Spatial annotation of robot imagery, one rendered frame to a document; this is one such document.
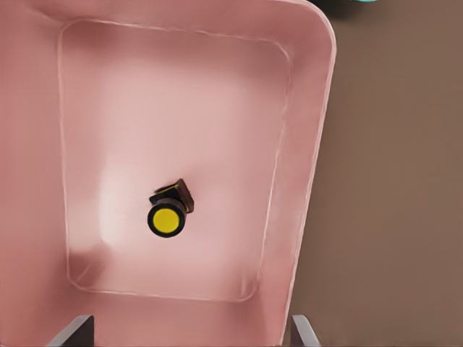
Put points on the pink plastic box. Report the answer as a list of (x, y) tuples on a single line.
[(202, 108)]

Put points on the yellow and black button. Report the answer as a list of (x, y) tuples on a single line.
[(166, 219)]

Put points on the pale blue-green tray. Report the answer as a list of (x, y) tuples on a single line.
[(363, 1)]

